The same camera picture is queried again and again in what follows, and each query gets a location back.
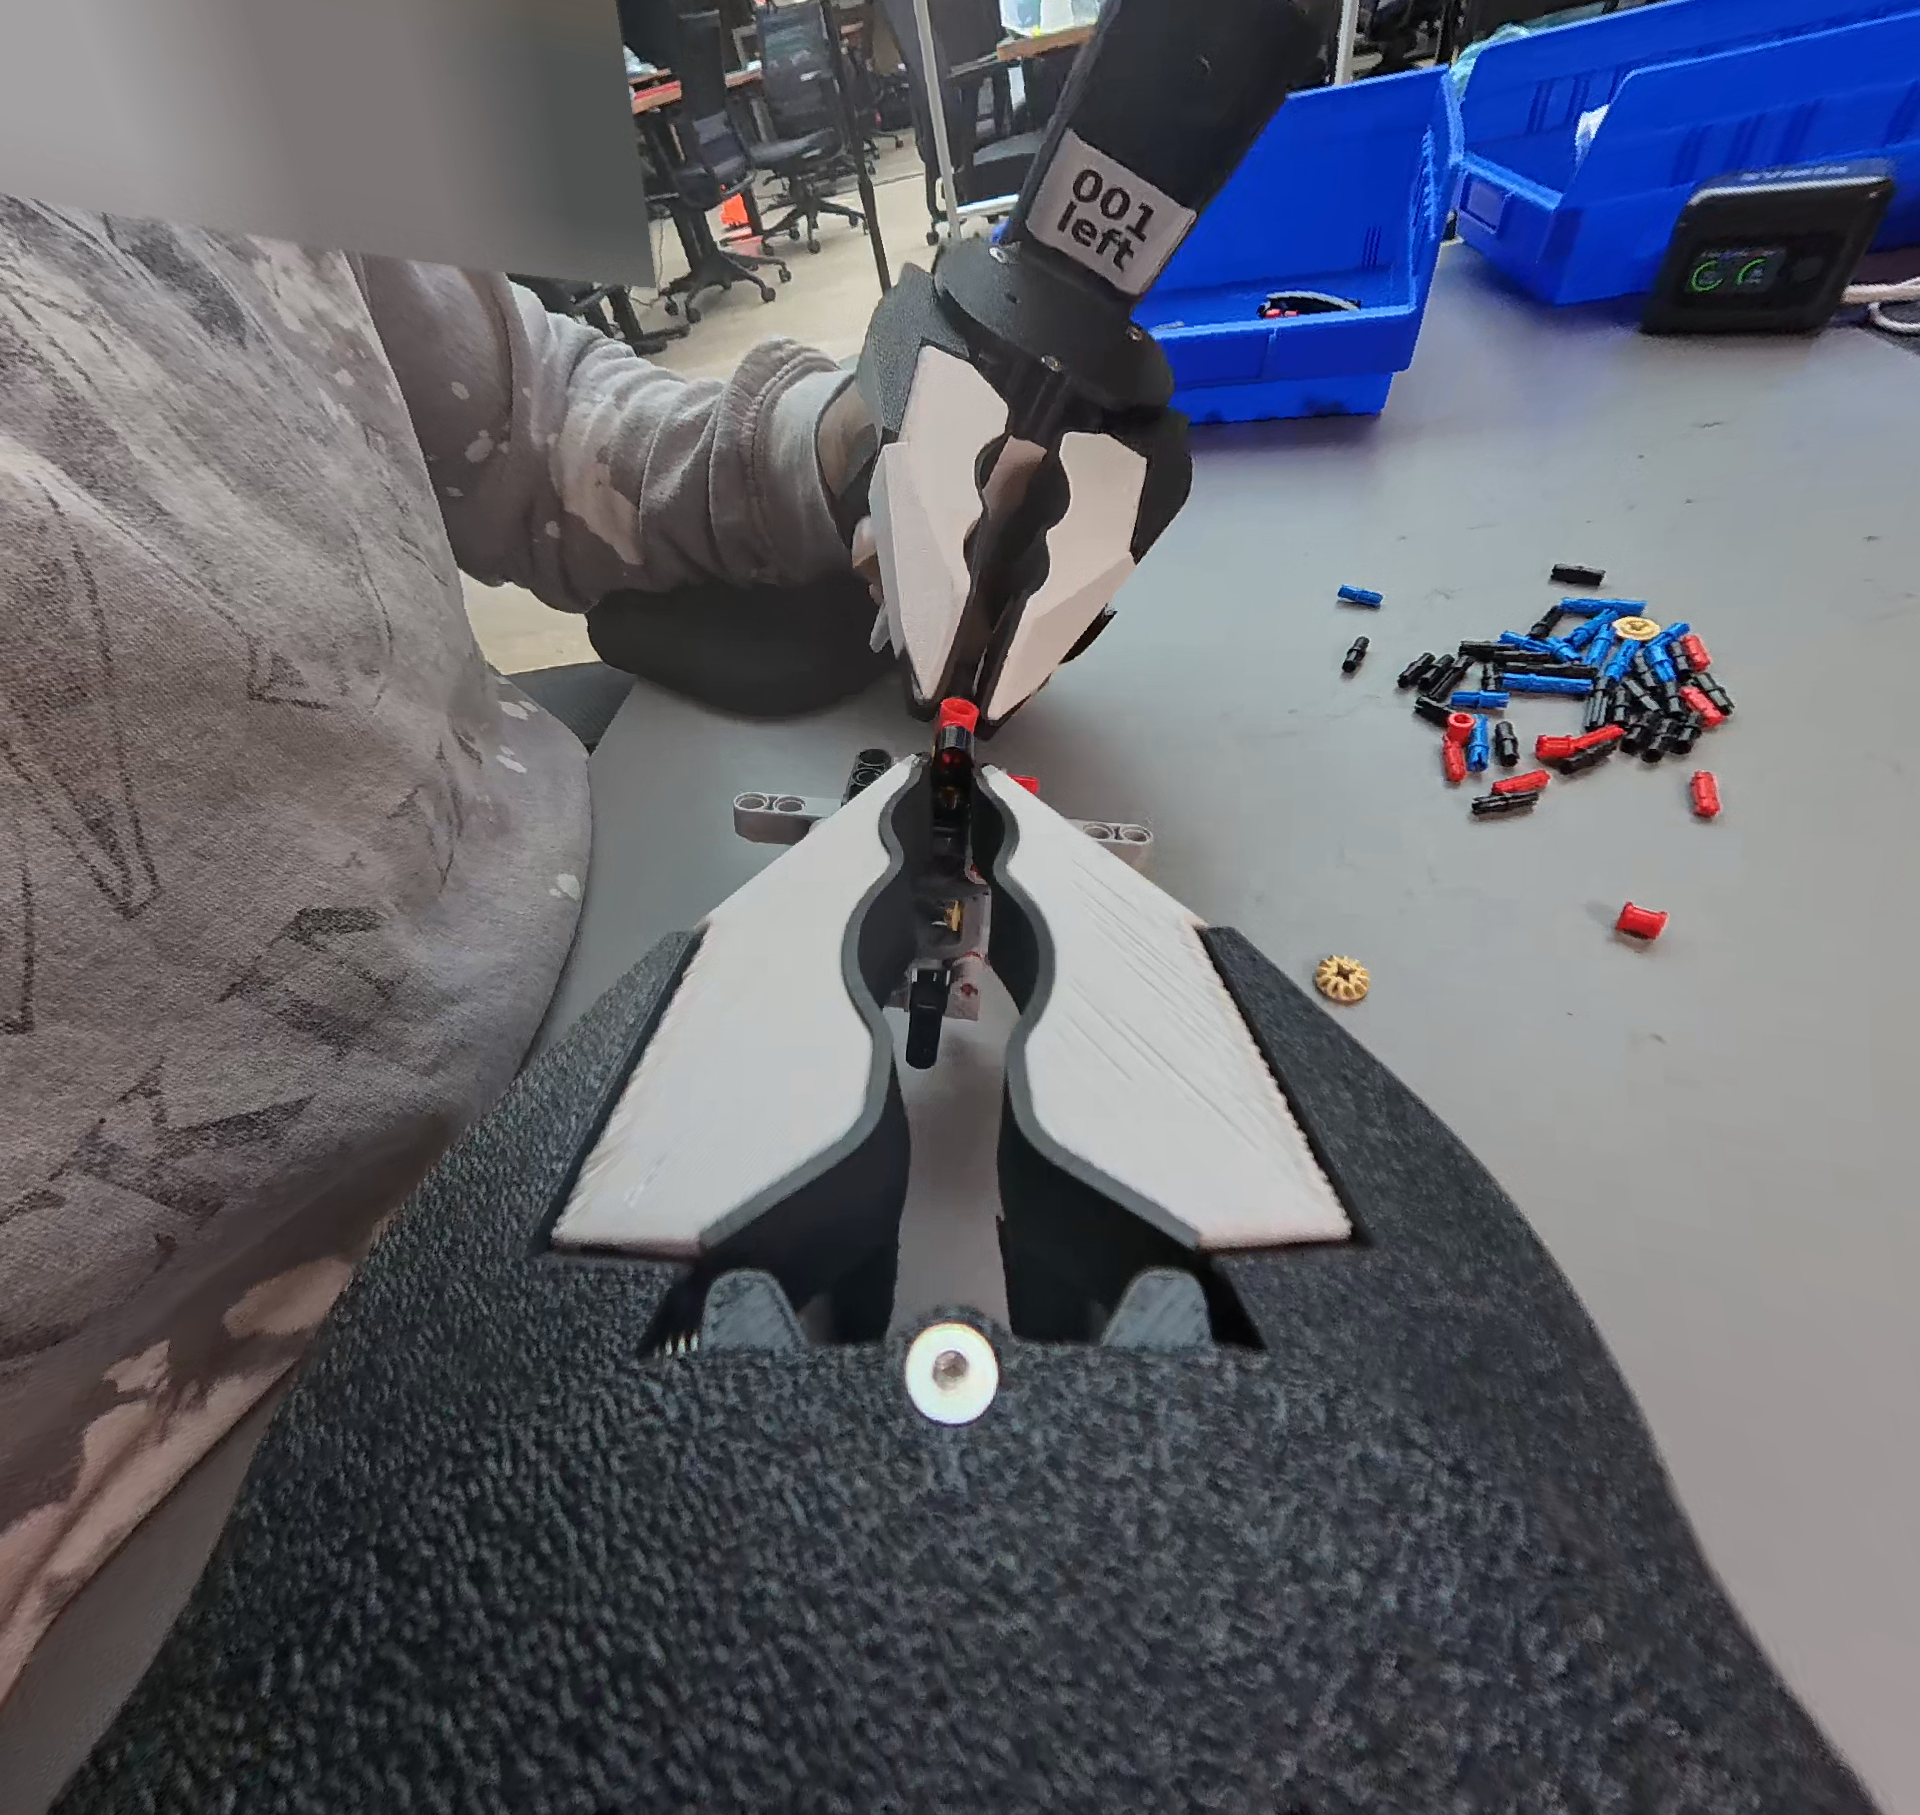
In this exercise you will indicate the white metal stand pole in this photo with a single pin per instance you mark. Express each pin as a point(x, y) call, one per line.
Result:
point(919, 62)

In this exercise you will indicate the black office chair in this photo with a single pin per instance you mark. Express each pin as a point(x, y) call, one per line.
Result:
point(797, 62)
point(719, 167)

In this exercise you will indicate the grey toy brick assembly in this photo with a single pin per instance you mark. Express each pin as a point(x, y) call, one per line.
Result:
point(942, 946)

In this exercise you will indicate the person's left forearm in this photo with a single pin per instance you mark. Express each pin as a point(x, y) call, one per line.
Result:
point(631, 450)

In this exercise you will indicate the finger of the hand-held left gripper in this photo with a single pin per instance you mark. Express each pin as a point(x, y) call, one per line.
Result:
point(1088, 526)
point(923, 526)

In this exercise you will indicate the grey desk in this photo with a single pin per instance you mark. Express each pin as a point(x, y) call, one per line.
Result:
point(1424, 1186)

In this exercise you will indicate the black chair armrest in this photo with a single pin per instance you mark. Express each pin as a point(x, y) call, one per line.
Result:
point(719, 654)

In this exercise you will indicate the pile of black blue red pins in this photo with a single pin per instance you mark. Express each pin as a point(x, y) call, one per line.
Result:
point(1576, 691)

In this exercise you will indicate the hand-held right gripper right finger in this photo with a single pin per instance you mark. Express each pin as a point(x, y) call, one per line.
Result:
point(1170, 1096)

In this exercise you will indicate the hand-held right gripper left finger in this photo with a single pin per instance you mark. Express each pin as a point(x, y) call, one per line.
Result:
point(719, 1096)

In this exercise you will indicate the black power station with display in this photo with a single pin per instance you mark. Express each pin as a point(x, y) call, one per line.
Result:
point(1756, 255)

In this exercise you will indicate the red toy bush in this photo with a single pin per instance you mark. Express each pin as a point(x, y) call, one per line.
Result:
point(1640, 921)

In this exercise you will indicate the blue storage bin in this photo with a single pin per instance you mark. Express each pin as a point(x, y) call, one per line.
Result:
point(1306, 241)
point(1589, 121)

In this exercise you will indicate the person's left hand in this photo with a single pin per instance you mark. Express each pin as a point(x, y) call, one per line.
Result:
point(844, 465)

